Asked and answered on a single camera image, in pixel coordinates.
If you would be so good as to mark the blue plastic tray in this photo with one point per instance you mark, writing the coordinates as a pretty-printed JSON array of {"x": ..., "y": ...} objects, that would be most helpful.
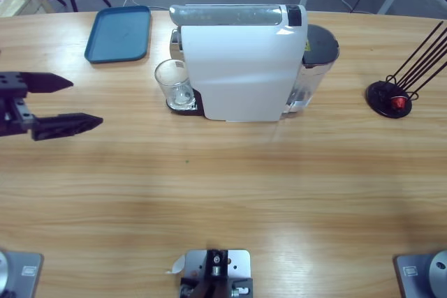
[{"x": 118, "y": 36}]

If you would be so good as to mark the white capsule coffee machine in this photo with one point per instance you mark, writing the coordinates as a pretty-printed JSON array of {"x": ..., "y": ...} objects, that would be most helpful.
[{"x": 244, "y": 67}]

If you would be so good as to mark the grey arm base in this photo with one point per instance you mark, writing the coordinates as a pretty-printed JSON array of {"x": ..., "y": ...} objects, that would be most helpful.
[
  {"x": 419, "y": 273},
  {"x": 21, "y": 271}
]

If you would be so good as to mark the clear drinking glass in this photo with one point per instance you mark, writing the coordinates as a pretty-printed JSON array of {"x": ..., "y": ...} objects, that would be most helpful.
[{"x": 171, "y": 78}]

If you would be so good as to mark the wooden crate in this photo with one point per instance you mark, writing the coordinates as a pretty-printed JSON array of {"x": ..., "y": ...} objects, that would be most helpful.
[{"x": 21, "y": 1}]

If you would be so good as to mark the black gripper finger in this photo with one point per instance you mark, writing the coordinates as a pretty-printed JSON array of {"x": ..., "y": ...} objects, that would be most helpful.
[
  {"x": 38, "y": 82},
  {"x": 66, "y": 126}
]

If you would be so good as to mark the black drip tray metal grate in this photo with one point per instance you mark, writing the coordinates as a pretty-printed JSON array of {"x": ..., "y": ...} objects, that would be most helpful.
[{"x": 196, "y": 111}]

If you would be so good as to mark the clear water tank black lid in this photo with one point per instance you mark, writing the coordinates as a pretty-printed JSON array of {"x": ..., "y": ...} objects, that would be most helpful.
[{"x": 314, "y": 81}]

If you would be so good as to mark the black capsule holder with rods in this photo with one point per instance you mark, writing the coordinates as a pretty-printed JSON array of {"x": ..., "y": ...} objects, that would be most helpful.
[{"x": 379, "y": 94}]

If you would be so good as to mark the red coffee capsule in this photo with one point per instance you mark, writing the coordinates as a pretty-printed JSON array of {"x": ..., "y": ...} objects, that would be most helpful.
[{"x": 397, "y": 103}]

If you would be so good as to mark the grey coffee machine lever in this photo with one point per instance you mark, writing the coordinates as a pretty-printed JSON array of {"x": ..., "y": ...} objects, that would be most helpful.
[{"x": 223, "y": 15}]

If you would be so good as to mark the white paper tag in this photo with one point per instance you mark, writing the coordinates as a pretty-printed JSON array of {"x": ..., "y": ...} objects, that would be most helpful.
[{"x": 178, "y": 264}]

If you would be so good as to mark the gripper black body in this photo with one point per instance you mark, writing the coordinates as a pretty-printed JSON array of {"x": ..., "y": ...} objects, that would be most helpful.
[{"x": 14, "y": 113}]

